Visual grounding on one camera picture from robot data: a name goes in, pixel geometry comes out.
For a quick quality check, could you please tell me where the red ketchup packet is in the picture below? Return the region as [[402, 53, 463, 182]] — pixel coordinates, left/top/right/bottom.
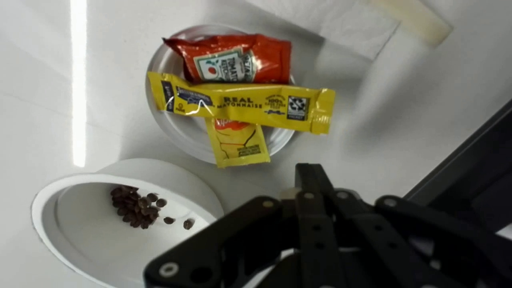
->
[[162, 32, 295, 85]]

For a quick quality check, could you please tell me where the long yellow mayonnaise packet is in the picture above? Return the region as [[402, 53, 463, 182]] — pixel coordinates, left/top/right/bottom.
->
[[147, 70, 338, 136]]

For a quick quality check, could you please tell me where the yellow mustard packet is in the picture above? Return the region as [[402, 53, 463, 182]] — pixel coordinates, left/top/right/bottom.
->
[[205, 117, 272, 170]]

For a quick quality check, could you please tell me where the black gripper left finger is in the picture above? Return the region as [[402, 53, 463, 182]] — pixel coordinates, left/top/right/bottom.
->
[[143, 162, 343, 288]]

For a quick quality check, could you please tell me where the wooden spoon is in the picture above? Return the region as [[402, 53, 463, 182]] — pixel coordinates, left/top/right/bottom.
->
[[370, 0, 455, 48]]

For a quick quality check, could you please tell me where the black holder block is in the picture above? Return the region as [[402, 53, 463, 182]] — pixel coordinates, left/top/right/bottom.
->
[[405, 101, 512, 230]]

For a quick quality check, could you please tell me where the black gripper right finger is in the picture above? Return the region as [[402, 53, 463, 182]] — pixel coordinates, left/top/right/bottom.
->
[[311, 163, 512, 288]]

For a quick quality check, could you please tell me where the small white plate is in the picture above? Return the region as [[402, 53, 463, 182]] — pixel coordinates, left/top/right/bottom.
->
[[146, 22, 298, 165]]

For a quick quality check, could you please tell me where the white bowl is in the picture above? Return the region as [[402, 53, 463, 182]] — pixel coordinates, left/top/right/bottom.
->
[[31, 157, 226, 288]]

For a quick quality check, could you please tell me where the pile of coffee beans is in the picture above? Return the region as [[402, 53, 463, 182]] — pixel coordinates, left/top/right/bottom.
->
[[109, 184, 197, 232]]

